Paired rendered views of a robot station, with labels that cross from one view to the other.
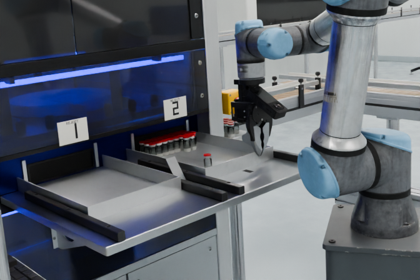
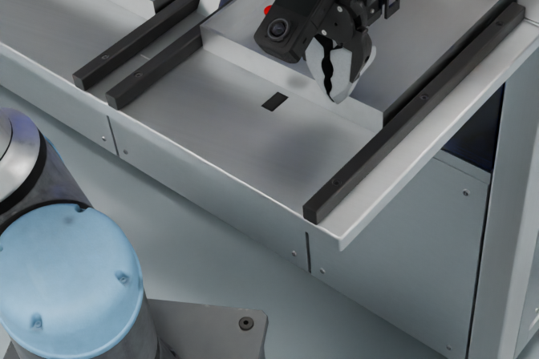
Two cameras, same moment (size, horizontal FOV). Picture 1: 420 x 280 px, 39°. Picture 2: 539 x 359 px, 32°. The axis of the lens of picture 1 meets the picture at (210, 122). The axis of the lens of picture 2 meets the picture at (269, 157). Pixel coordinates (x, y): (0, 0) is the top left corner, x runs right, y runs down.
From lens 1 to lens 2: 171 cm
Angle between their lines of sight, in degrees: 79
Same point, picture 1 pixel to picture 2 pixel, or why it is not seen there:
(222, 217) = (511, 171)
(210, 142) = (500, 8)
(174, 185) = (142, 6)
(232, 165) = (264, 67)
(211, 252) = (469, 201)
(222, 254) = (496, 226)
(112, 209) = not seen: outside the picture
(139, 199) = not seen: outside the picture
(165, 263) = not seen: hidden behind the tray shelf
